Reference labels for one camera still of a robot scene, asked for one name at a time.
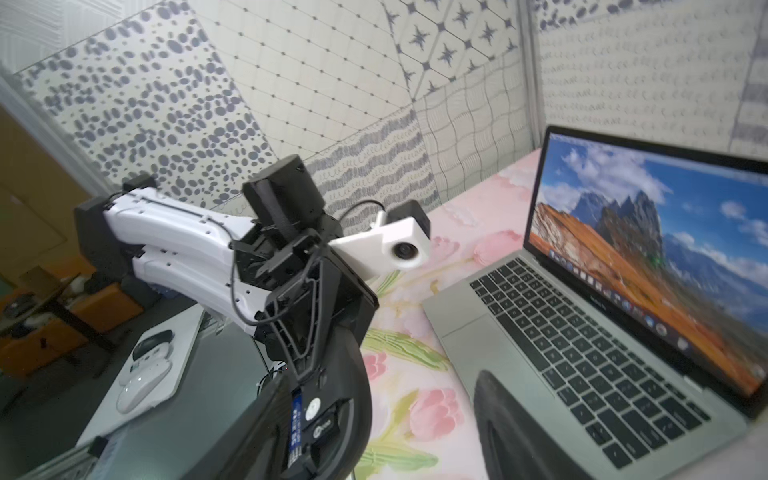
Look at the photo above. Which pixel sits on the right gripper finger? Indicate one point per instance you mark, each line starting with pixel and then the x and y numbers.
pixel 514 445

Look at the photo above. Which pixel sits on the silver open laptop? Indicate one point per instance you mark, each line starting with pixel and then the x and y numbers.
pixel 632 323

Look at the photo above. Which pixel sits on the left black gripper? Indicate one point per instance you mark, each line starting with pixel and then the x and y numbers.
pixel 298 293

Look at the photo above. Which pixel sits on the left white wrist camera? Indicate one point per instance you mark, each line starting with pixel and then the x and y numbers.
pixel 398 240

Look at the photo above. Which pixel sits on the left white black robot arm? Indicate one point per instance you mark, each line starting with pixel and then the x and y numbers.
pixel 140 233

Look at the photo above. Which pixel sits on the black wireless mouse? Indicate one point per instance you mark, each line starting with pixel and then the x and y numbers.
pixel 318 430

